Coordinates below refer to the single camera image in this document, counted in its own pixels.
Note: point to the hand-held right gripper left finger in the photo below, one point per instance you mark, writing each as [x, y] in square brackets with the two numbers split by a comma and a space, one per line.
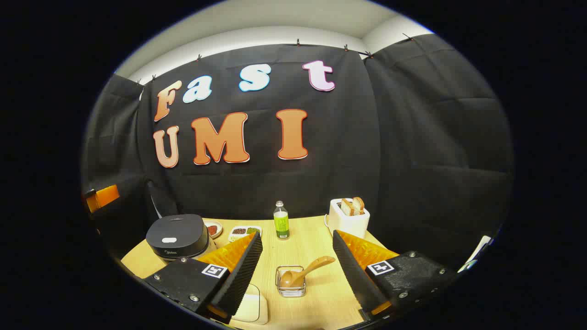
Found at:
[243, 275]

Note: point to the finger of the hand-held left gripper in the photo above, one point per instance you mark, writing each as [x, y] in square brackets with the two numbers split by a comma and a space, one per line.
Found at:
[107, 196]

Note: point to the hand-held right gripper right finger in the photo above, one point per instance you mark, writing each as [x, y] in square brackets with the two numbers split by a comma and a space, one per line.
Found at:
[355, 279]

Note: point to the wooden spoon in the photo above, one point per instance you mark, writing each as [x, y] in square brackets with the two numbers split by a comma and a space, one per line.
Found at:
[316, 266]

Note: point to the clear square chopstick holder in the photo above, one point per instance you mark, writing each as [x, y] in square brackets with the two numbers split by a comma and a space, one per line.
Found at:
[298, 291]

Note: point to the black rice cooker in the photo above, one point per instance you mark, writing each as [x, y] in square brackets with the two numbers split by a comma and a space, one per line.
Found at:
[176, 231]

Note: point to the white square container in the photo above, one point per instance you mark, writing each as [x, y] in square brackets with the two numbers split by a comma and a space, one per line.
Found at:
[252, 307]

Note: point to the white divided snack tray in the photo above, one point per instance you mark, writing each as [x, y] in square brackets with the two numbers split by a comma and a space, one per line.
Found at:
[238, 231]

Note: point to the white toaster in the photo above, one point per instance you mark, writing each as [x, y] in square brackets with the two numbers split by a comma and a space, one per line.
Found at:
[348, 227]

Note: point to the small plate with meat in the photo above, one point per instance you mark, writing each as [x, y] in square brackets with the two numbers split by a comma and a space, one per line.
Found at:
[213, 229]

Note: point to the green label drink bottle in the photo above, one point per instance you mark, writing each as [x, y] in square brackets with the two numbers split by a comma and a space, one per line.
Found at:
[281, 224]

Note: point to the toast bread slice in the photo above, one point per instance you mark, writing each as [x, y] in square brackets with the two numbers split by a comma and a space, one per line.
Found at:
[359, 205]
[346, 207]

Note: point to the white flat object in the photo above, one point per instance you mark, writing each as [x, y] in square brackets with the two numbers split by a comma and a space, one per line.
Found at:
[479, 250]

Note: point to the black backdrop cloth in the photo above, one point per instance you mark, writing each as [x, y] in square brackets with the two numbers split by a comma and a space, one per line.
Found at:
[412, 160]

